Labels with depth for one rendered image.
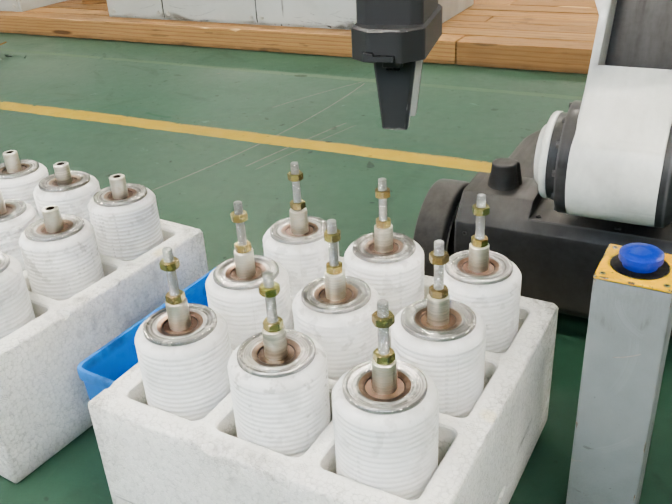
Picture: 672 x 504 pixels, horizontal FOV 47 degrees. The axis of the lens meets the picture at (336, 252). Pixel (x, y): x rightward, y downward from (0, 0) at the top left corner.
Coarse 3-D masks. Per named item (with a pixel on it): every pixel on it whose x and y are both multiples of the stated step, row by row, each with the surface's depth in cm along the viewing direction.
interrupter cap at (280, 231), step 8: (312, 216) 99; (280, 224) 98; (288, 224) 98; (312, 224) 98; (320, 224) 97; (272, 232) 96; (280, 232) 96; (288, 232) 96; (312, 232) 96; (320, 232) 95; (280, 240) 94; (288, 240) 94; (296, 240) 94; (304, 240) 93; (312, 240) 93
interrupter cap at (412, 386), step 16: (352, 368) 70; (368, 368) 70; (400, 368) 70; (416, 368) 70; (352, 384) 68; (368, 384) 68; (400, 384) 68; (416, 384) 68; (352, 400) 66; (368, 400) 66; (384, 400) 66; (400, 400) 66; (416, 400) 66
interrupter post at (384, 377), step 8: (376, 368) 66; (384, 368) 66; (392, 368) 66; (376, 376) 66; (384, 376) 66; (392, 376) 66; (376, 384) 67; (384, 384) 67; (392, 384) 67; (376, 392) 67; (384, 392) 67; (392, 392) 67
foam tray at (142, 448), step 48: (528, 336) 86; (528, 384) 84; (96, 432) 81; (144, 432) 77; (192, 432) 75; (480, 432) 72; (528, 432) 90; (144, 480) 81; (192, 480) 76; (240, 480) 72; (288, 480) 68; (336, 480) 68; (432, 480) 67; (480, 480) 73
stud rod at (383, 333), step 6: (378, 300) 64; (384, 300) 64; (378, 306) 64; (384, 306) 64; (378, 312) 64; (384, 312) 64; (378, 330) 65; (384, 330) 65; (378, 336) 65; (384, 336) 65; (378, 342) 66; (384, 342) 65; (378, 348) 66; (384, 348) 65; (384, 354) 66
